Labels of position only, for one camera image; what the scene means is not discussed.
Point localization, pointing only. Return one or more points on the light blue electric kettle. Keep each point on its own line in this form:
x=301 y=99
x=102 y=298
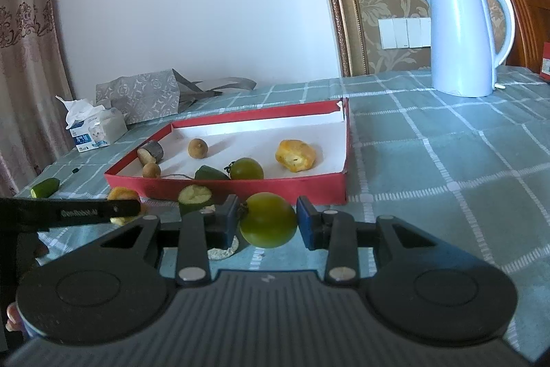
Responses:
x=462 y=40

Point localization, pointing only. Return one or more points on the small green cucumber piece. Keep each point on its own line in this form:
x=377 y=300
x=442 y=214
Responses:
x=45 y=187

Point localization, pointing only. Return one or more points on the green fruit half with stem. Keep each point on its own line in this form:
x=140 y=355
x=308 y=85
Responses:
x=210 y=173

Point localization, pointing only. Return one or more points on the red box with label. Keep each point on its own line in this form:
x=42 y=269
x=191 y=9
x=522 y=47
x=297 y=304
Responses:
x=545 y=64

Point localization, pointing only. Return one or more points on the white wall switch panel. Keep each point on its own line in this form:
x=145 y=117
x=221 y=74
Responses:
x=404 y=32

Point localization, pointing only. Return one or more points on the small green tomato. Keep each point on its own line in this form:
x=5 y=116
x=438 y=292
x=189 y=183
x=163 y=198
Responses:
x=245 y=170

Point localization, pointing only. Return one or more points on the round pale fruit slice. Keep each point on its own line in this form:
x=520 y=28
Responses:
x=223 y=253

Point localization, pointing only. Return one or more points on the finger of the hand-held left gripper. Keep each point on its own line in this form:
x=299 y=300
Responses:
x=64 y=214

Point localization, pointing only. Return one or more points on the person's left hand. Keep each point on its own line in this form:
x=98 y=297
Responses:
x=13 y=317

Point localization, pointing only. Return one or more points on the yellow peeled fruit piece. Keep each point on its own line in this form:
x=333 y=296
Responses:
x=295 y=155

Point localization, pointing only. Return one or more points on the yellow fruit chunk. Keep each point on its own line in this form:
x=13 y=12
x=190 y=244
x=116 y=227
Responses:
x=122 y=194

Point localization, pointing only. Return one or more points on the patterned curtain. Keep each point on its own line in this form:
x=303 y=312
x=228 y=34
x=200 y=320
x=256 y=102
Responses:
x=25 y=49

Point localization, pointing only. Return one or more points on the tissue pack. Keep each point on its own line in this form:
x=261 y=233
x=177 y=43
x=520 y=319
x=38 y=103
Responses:
x=99 y=130

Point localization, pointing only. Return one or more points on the large green tomato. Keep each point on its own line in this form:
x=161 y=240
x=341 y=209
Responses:
x=268 y=221

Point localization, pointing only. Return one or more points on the dark-skinned cut fruit piece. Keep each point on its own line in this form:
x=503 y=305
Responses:
x=151 y=152

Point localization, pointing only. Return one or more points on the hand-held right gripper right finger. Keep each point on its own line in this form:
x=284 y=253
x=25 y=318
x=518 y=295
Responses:
x=306 y=225

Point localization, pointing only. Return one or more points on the wooden chair back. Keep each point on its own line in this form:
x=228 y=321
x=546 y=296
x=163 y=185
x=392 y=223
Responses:
x=528 y=18

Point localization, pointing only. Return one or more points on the red cardboard box tray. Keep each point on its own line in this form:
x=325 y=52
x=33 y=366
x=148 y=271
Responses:
x=258 y=188

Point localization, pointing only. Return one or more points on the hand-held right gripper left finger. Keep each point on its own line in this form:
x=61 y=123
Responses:
x=227 y=227

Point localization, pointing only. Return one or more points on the grey patterned paper bag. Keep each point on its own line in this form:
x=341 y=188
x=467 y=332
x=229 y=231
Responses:
x=137 y=96

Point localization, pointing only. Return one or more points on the brown longan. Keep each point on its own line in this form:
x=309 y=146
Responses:
x=198 y=147
x=151 y=170

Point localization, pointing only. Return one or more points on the green cut cucumber end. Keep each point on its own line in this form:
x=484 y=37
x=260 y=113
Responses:
x=195 y=197

